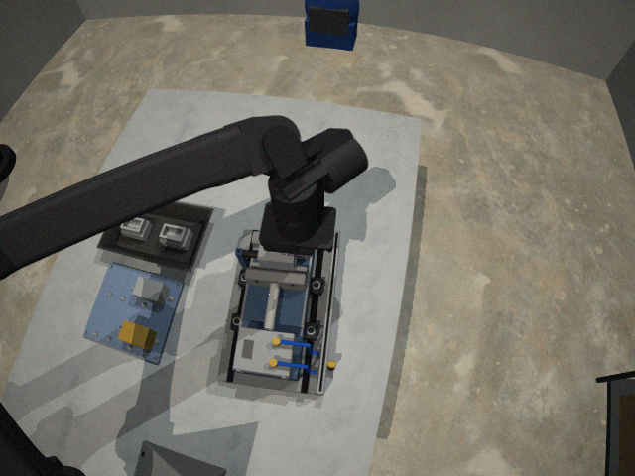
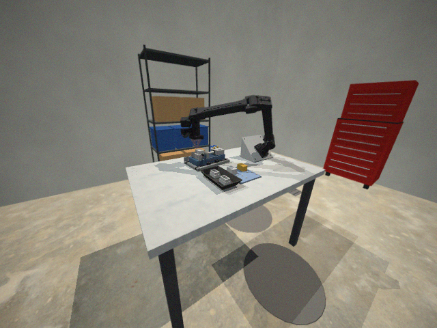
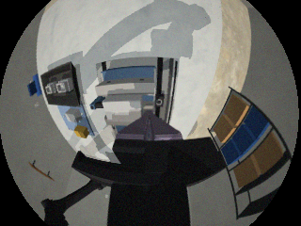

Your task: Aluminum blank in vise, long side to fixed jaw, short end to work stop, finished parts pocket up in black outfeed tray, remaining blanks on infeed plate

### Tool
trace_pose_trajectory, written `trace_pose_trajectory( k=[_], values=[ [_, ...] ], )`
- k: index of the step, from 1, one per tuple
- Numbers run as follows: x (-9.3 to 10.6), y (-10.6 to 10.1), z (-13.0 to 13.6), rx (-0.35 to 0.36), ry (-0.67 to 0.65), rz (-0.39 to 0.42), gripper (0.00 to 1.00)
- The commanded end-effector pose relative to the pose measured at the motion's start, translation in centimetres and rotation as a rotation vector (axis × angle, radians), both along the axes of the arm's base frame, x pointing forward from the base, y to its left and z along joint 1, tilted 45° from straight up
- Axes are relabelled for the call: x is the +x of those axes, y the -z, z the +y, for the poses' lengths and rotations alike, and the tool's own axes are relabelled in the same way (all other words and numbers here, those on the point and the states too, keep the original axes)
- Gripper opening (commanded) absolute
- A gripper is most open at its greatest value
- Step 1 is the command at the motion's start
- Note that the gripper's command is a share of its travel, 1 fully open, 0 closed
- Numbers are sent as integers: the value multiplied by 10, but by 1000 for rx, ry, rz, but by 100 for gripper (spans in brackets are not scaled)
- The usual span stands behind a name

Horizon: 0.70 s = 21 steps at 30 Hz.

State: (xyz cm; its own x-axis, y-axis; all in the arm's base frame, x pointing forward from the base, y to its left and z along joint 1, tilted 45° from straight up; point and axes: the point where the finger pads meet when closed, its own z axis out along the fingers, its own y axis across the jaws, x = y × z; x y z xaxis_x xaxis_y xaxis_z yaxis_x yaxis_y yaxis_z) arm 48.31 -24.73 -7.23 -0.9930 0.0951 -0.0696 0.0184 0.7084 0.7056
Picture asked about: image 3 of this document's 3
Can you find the yellow rectangular block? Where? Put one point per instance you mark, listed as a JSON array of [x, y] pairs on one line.
[[81, 131]]

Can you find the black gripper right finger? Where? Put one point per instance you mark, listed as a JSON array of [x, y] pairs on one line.
[[161, 130]]

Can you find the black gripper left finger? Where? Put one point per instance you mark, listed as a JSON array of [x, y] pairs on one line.
[[138, 129]]

